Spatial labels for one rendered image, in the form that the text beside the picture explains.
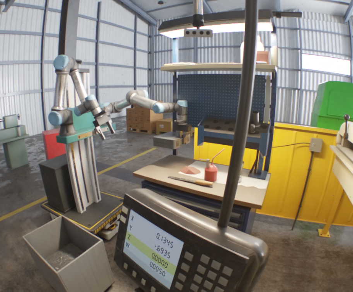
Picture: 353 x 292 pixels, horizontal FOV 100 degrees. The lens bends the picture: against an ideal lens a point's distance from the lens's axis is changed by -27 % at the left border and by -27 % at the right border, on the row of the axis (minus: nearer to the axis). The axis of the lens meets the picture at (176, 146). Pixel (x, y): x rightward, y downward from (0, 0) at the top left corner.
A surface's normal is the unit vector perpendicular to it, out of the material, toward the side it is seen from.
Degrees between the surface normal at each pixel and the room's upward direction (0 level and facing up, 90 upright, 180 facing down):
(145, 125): 90
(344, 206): 90
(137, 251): 70
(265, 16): 58
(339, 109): 84
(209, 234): 15
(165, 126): 90
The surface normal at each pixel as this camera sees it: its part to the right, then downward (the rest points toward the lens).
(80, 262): 0.89, 0.13
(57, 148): 0.69, 0.19
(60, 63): 0.06, 0.14
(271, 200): -0.46, 0.24
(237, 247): -0.17, -0.88
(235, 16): -0.44, -0.32
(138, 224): -0.63, -0.14
